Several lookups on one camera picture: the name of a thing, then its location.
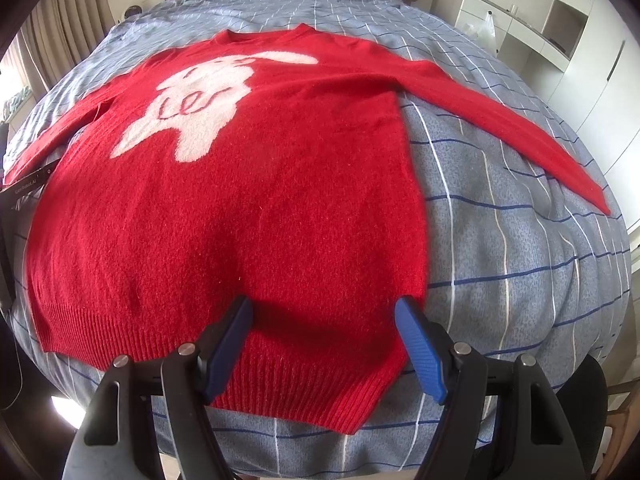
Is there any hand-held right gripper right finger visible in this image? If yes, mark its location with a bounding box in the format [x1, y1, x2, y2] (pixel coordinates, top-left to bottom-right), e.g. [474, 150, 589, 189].
[394, 296, 576, 480]

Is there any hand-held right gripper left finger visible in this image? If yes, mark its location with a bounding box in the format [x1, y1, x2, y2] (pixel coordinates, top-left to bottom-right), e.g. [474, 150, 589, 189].
[75, 295, 256, 480]

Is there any red sweater with white figure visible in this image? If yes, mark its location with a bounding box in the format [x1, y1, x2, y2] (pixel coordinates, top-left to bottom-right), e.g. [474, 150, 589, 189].
[2, 25, 612, 435]

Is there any beige curtain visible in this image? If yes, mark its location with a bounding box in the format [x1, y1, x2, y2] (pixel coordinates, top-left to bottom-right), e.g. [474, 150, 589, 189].
[20, 0, 121, 91]

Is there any white built-in desk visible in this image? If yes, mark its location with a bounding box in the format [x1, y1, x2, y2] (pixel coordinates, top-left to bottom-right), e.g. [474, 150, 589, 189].
[432, 0, 591, 76]

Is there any clear plastic bag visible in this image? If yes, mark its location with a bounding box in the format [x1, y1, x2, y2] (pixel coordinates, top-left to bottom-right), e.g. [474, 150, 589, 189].
[460, 10, 501, 53]

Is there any blue checked duvet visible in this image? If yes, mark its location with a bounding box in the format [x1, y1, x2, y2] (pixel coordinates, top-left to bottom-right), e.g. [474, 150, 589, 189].
[2, 0, 633, 480]

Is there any pile of clothes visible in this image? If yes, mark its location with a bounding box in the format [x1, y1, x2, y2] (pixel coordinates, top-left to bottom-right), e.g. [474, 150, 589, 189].
[2, 85, 33, 123]

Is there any white wardrobe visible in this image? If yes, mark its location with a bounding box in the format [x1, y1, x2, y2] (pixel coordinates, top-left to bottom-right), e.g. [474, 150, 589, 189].
[520, 0, 640, 173]

